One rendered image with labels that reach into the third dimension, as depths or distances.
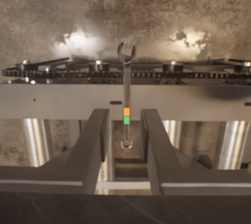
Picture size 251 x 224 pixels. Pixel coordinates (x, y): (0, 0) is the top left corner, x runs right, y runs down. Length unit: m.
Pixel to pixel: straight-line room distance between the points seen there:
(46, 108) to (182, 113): 0.33
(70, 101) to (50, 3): 1.35
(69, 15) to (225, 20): 1.29
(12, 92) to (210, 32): 1.53
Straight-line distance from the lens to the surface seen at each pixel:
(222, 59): 1.76
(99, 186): 0.90
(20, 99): 0.49
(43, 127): 0.84
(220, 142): 0.91
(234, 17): 1.81
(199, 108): 0.46
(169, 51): 1.61
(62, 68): 0.81
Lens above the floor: 1.56
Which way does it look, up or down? 73 degrees down
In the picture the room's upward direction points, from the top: 177 degrees counter-clockwise
